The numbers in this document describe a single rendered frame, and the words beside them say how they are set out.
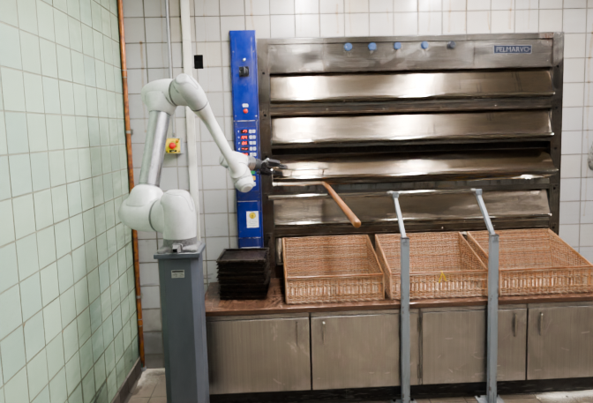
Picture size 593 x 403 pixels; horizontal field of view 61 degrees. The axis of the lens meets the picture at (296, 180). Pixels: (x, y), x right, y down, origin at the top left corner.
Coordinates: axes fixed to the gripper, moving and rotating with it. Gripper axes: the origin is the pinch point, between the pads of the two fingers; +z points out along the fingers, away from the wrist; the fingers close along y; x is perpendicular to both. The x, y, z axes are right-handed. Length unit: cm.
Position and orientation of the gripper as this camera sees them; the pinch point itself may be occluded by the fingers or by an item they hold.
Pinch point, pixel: (281, 169)
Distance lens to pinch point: 306.8
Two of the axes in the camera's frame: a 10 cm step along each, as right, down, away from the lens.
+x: 2.8, 7.7, -5.8
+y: -5.3, 6.2, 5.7
